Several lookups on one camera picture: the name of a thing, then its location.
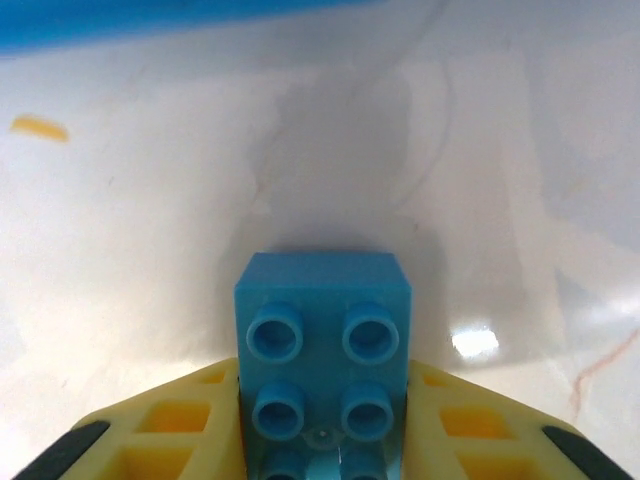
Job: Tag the blue two-by-four lego brick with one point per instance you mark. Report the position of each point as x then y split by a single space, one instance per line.
322 300

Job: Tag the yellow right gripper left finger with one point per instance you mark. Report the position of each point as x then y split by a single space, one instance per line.
165 430

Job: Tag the small yellow fleck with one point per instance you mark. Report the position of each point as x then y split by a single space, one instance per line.
40 128

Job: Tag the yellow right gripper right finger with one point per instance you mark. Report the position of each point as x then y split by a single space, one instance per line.
480 435

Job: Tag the blue plastic bin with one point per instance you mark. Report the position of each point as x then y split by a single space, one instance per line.
100 20

